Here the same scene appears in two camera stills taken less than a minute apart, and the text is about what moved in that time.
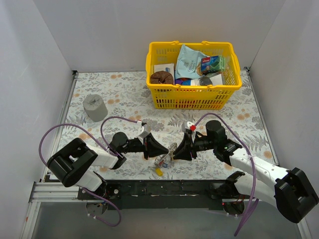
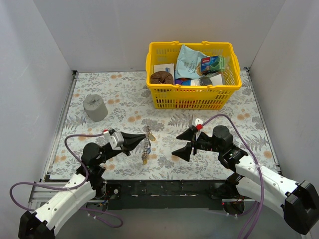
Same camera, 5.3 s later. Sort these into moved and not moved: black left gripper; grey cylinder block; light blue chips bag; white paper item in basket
Moved: black left gripper
Not moved: white paper item in basket; light blue chips bag; grey cylinder block
